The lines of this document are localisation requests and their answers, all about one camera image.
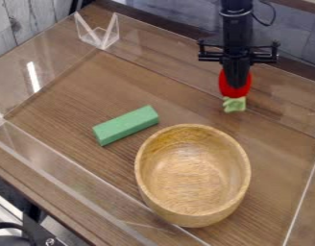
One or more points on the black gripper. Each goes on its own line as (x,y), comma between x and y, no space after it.
(237,58)

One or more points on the red plush strawberry fruit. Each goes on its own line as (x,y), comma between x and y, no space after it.
(234,96)

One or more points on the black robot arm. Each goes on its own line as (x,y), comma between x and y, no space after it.
(238,18)

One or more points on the green rectangular block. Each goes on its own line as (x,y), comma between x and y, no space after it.
(126,125)

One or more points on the wooden bowl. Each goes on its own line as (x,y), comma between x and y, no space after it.
(193,173)

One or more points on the clear acrylic corner bracket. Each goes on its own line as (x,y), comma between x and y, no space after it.
(102,38)

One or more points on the clear acrylic tray wall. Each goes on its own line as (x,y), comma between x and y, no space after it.
(62,86)

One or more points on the black clamp mount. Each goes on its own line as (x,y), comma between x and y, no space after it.
(27,233)

